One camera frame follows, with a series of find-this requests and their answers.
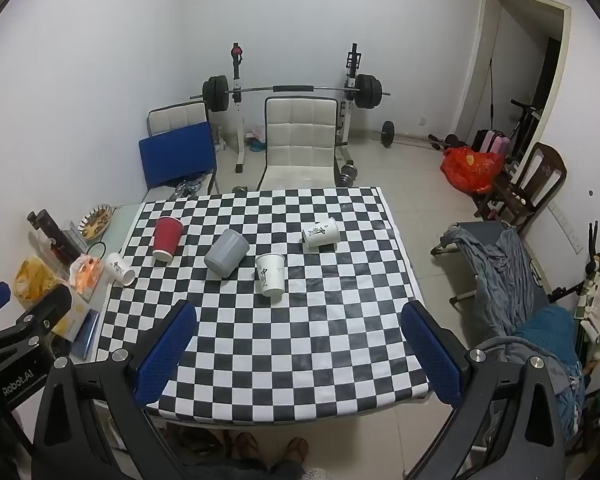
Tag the white squat rack stand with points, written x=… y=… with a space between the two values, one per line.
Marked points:
x=237 y=110
x=349 y=115

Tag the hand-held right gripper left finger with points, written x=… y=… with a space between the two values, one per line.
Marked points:
x=166 y=355

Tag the person's right foot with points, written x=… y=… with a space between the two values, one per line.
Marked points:
x=296 y=452

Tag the black white checkered tablecloth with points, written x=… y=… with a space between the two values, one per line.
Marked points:
x=280 y=350

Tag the pink suitcase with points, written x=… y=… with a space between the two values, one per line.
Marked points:
x=494 y=142

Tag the dark wooden chair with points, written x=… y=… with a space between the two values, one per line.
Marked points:
x=544 y=175

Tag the small barbell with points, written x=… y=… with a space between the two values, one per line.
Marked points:
x=387 y=134

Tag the black tripod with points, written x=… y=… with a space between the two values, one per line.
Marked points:
x=592 y=245

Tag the grey plastic cup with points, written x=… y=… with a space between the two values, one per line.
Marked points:
x=226 y=254

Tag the red plastic bag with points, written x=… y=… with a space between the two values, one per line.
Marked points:
x=469 y=167

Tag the small black dumbbells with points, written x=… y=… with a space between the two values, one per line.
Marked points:
x=444 y=141

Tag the person's foot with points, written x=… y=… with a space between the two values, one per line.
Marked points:
x=296 y=452
x=247 y=449

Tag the person's left foot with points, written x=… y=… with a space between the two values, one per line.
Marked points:
x=247 y=449

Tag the grey folding cot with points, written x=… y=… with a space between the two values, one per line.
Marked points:
x=479 y=232

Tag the door frame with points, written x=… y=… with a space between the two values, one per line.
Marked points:
x=479 y=60

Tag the yellow snack bag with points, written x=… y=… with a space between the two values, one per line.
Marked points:
x=32 y=277

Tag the blue board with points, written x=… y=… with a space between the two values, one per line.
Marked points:
x=177 y=155

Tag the teal knitted cloth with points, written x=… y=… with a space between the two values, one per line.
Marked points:
x=549 y=327

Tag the shiny metal object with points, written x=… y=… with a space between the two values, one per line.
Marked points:
x=189 y=187

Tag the white padded chair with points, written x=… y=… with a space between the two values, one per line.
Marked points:
x=177 y=115
x=300 y=140

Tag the yellow box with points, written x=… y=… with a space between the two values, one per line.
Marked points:
x=72 y=320

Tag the grey garment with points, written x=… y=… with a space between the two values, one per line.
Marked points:
x=514 y=347

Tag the metal dumbbell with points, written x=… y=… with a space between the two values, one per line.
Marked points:
x=349 y=171

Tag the orange plastic bag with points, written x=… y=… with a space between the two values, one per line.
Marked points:
x=86 y=275

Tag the white printed paper cup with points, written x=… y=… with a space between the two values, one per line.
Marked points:
x=322 y=233
x=271 y=275
x=120 y=270

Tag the red paper cup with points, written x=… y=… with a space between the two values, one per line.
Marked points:
x=167 y=236

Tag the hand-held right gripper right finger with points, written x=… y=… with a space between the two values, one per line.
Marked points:
x=432 y=360

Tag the grey cloth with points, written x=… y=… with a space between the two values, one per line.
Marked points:
x=504 y=280

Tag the white wall power strip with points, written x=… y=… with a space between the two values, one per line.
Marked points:
x=565 y=226

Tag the dark brown bottle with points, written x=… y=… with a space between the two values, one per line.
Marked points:
x=52 y=232

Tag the barbell with black plates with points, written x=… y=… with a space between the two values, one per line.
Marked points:
x=215 y=93

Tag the blue phone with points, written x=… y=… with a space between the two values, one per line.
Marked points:
x=87 y=334

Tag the black scooter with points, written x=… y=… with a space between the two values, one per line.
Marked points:
x=522 y=125

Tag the patterned plate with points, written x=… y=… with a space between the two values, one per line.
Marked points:
x=95 y=220

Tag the blue slippers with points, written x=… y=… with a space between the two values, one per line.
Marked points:
x=256 y=145

